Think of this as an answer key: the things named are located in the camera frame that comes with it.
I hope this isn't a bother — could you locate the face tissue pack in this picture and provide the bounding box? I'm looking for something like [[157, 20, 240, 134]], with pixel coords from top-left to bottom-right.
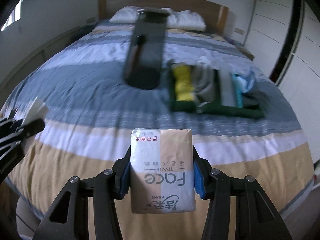
[[130, 128, 196, 214]]

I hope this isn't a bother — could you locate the wooden nightstand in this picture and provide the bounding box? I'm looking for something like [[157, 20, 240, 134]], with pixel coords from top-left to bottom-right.
[[235, 44, 254, 61]]

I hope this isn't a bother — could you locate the white wardrobe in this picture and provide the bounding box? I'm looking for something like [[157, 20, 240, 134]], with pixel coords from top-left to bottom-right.
[[245, 0, 319, 163]]

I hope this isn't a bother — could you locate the grey blue-edged cloth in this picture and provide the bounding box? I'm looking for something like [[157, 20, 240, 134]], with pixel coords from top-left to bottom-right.
[[233, 70, 259, 109]]

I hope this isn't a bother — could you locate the yellow towel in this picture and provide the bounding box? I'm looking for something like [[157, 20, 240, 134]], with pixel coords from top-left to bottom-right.
[[172, 63, 194, 101]]

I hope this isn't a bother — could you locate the wooden headboard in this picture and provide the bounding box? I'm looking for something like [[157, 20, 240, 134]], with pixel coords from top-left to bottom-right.
[[98, 0, 229, 35]]

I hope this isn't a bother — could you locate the white pillow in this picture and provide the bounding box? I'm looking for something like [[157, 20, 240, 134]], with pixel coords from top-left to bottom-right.
[[109, 6, 207, 31]]

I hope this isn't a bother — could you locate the dark green tray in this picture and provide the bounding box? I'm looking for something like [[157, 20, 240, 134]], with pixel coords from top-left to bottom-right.
[[168, 63, 264, 119]]

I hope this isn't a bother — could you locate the window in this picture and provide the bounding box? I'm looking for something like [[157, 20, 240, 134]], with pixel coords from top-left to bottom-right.
[[1, 0, 23, 31]]

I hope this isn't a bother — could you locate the wall socket plate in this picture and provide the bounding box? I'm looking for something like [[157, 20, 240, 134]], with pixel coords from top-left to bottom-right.
[[86, 17, 95, 24], [234, 28, 244, 35]]

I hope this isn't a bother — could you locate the clear plastic packet teal strip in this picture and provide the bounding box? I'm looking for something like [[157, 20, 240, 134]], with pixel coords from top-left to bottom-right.
[[218, 68, 243, 108]]

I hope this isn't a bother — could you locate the grey fabric pouch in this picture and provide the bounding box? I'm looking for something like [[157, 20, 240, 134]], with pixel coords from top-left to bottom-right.
[[191, 66, 217, 114]]

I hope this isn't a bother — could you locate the white dotted cloth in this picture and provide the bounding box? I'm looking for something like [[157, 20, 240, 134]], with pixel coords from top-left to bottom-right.
[[22, 97, 49, 126]]

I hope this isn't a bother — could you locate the left wall socket plate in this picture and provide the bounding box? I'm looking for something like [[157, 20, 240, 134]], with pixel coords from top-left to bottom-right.
[[86, 17, 95, 24]]

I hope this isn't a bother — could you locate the striped blue beige duvet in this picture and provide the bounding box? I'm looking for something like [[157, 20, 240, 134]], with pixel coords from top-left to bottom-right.
[[1, 25, 314, 218]]

